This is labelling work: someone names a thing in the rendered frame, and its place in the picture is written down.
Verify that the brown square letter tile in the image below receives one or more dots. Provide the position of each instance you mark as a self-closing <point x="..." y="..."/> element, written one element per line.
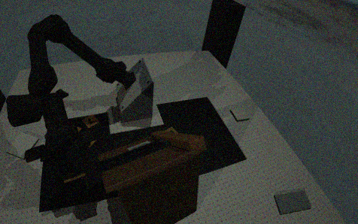
<point x="170" y="130"/>
<point x="90" y="121"/>

